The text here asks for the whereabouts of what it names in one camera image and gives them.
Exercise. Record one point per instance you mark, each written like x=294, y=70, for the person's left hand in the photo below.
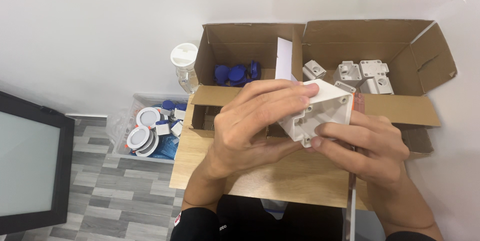
x=240, y=139

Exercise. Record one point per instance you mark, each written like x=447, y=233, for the person's right hand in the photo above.
x=378, y=147

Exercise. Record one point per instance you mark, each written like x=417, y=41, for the person's right fingers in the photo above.
x=335, y=137

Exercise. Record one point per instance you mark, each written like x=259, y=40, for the white plastic junction box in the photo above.
x=330, y=106
x=344, y=86
x=347, y=73
x=373, y=67
x=314, y=70
x=379, y=85

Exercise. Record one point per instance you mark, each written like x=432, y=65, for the white paper card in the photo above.
x=284, y=59

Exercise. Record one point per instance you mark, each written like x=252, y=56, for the large open cardboard carton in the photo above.
x=360, y=40

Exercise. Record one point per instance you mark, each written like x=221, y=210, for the blue socket cover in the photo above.
x=255, y=69
x=221, y=74
x=237, y=74

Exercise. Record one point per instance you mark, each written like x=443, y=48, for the person's black clothing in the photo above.
x=243, y=222

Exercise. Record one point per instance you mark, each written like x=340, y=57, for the clear jar with white lid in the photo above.
x=184, y=64

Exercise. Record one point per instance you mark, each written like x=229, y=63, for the clear crate of lamp parts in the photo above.
x=150, y=132

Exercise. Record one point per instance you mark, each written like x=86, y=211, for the black framed glass panel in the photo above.
x=30, y=158

